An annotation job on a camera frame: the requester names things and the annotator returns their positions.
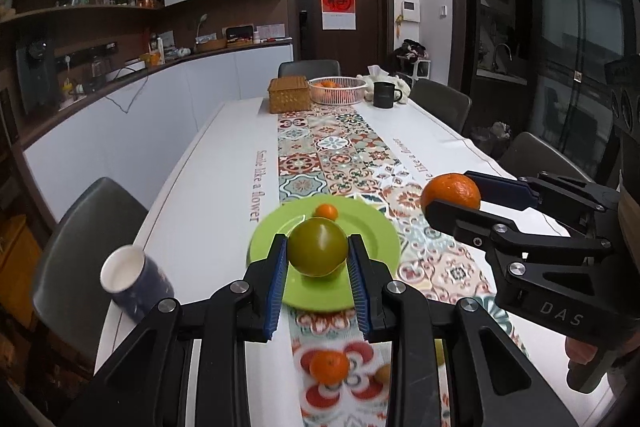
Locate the large orange mandarin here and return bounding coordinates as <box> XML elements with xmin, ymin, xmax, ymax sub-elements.
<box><xmin>421</xmin><ymin>173</ymin><xmax>482</xmax><ymax>210</ymax></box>

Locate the green pear fruit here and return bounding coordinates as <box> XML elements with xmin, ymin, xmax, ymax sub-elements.
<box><xmin>288</xmin><ymin>217</ymin><xmax>348</xmax><ymax>279</ymax></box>

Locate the right hand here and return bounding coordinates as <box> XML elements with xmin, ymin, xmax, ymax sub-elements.
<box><xmin>565</xmin><ymin>338</ymin><xmax>598</xmax><ymax>365</ymax></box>

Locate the grey chair near right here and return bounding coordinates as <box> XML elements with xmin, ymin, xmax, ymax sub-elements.
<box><xmin>498</xmin><ymin>132</ymin><xmax>592</xmax><ymax>182</ymax></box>

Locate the grey chair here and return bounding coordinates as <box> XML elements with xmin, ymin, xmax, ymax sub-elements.
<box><xmin>32</xmin><ymin>178</ymin><xmax>148</xmax><ymax>361</ymax></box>
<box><xmin>410</xmin><ymin>79</ymin><xmax>472</xmax><ymax>133</ymax></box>
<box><xmin>498</xmin><ymin>132</ymin><xmax>592</xmax><ymax>182</ymax></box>

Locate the dark blue mug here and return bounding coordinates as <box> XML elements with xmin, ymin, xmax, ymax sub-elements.
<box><xmin>100</xmin><ymin>245</ymin><xmax>175</xmax><ymax>323</ymax></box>

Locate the small brown longan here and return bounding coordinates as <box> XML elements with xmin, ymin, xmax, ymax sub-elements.
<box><xmin>374</xmin><ymin>363</ymin><xmax>390</xmax><ymax>385</ymax></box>

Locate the grey chair far right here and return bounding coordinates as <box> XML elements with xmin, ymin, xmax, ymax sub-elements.
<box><xmin>410</xmin><ymin>79</ymin><xmax>472</xmax><ymax>133</ymax></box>

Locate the grey chair near left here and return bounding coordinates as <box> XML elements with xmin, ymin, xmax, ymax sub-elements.
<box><xmin>32</xmin><ymin>178</ymin><xmax>148</xmax><ymax>361</ymax></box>

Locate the small orange on plate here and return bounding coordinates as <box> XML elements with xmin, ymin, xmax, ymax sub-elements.
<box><xmin>314</xmin><ymin>202</ymin><xmax>338</xmax><ymax>221</ymax></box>

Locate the green round plate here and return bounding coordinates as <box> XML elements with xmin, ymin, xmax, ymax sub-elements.
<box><xmin>248</xmin><ymin>194</ymin><xmax>400</xmax><ymax>312</ymax></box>

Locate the black mug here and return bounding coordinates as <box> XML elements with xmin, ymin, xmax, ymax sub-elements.
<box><xmin>372</xmin><ymin>81</ymin><xmax>404</xmax><ymax>109</ymax></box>

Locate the patterned table runner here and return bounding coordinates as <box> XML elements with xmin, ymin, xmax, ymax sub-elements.
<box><xmin>278</xmin><ymin>105</ymin><xmax>520</xmax><ymax>426</ymax></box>

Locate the white cloth bundle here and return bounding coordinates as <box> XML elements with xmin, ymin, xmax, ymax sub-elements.
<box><xmin>357</xmin><ymin>65</ymin><xmax>411</xmax><ymax>104</ymax></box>

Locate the grey chair far end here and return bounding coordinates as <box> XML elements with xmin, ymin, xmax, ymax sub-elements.
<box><xmin>278</xmin><ymin>60</ymin><xmax>342</xmax><ymax>80</ymax></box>

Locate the woven wicker box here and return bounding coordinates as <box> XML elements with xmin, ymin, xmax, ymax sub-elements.
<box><xmin>268</xmin><ymin>76</ymin><xmax>311</xmax><ymax>114</ymax></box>

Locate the white wire fruit basket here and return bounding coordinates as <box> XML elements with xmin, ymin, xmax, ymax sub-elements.
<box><xmin>308</xmin><ymin>76</ymin><xmax>367</xmax><ymax>106</ymax></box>

